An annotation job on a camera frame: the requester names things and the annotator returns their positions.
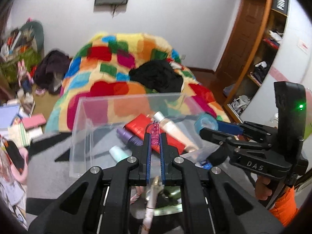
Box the white blue label tube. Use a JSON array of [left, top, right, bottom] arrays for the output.
[[195, 160, 213, 170]]

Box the mint green small tube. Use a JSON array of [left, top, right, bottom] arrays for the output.
[[109, 146, 132, 163]]

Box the white slim cosmetic pen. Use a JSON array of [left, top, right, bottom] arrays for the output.
[[140, 176, 163, 234]]

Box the dark green glass bottle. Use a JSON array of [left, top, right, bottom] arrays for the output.
[[156, 186, 181, 208]]

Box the blue tape roll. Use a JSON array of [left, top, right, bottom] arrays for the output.
[[194, 113, 218, 134]]

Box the purple bottle dark cap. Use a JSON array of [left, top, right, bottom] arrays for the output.
[[116, 127, 143, 146]]

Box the pink translucent small item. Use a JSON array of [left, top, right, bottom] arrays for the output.
[[145, 121, 160, 146]]

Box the red pouch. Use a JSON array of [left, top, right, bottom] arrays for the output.
[[124, 114, 185, 154]]

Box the beige cosmetic tube red cap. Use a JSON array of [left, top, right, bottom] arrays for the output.
[[153, 112, 199, 153]]

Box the clear plastic storage bin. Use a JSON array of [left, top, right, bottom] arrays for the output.
[[69, 93, 219, 178]]

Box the orange sleeve forearm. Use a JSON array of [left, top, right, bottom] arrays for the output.
[[269, 188, 298, 227]]

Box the person's right hand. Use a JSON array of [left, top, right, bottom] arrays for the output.
[[255, 175, 272, 201]]

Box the wooden shelf unit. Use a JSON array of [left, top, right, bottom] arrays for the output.
[[223, 0, 288, 122]]

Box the wooden door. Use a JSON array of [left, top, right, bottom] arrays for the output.
[[214, 0, 269, 103]]

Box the grey black fleece blanket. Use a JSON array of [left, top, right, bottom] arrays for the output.
[[25, 131, 269, 234]]

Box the black garment on bed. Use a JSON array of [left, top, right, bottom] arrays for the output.
[[129, 60, 183, 93]]

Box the colourful patchwork blanket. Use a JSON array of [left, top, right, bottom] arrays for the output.
[[45, 33, 230, 132]]

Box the pink flat box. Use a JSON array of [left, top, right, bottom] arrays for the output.
[[22, 113, 46, 130]]

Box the black orange handheld device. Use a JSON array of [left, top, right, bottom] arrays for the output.
[[4, 140, 24, 174]]

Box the dark purple clothes pile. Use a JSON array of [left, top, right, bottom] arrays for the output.
[[33, 49, 71, 95]]

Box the blue notebook on floor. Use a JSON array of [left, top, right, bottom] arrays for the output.
[[0, 105, 20, 129]]

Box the pink rabbit figurine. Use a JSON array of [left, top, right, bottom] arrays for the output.
[[17, 59, 33, 94]]

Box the green storage basket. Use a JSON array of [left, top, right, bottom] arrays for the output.
[[1, 21, 44, 83]]

